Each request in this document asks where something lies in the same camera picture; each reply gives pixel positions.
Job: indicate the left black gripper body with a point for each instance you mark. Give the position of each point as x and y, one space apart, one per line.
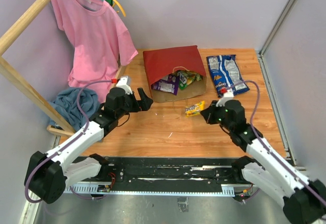
131 105

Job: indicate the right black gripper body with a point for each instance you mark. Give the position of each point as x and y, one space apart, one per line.
218 116

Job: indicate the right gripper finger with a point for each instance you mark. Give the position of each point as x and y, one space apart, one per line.
211 106
206 114

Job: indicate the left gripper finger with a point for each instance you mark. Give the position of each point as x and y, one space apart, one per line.
145 103
142 94

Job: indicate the yellow M&M's packet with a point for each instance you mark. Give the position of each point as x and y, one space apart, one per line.
195 109

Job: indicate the red paper bag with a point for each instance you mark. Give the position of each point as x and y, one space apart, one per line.
162 62

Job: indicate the blue Doritos chip bag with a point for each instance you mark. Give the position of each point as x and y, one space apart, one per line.
225 73

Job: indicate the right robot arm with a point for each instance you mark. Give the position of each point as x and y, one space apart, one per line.
302 200

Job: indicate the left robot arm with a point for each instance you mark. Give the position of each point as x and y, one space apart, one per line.
49 174

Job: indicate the purple snack packet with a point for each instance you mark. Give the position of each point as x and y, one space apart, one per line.
169 84

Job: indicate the green snack packet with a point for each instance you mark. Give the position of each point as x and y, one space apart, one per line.
187 77

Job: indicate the blue cloth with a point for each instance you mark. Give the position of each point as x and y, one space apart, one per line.
65 104

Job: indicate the pink t-shirt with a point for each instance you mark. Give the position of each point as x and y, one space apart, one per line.
100 39

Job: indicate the wooden clothes rack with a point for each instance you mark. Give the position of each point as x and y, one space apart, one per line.
43 56

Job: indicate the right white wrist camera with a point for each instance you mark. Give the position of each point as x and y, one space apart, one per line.
227 95

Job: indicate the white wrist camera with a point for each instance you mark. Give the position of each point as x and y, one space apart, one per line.
227 95
125 83

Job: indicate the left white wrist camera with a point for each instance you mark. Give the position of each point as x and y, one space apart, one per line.
125 83

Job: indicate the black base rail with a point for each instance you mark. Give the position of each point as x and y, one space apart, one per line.
174 176

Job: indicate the aluminium frame post right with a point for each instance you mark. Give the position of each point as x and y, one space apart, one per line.
281 19

